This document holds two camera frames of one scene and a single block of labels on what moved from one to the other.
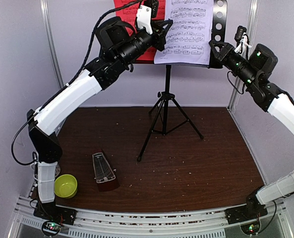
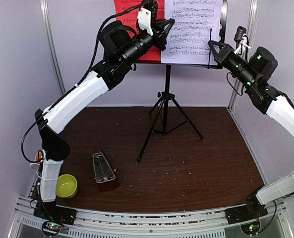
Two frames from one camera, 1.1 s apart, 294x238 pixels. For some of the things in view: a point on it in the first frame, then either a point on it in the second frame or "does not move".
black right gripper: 223,54 does not move
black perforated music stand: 220,21 to 166,98
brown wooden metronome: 105,175 does not move
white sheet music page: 187,41 does not move
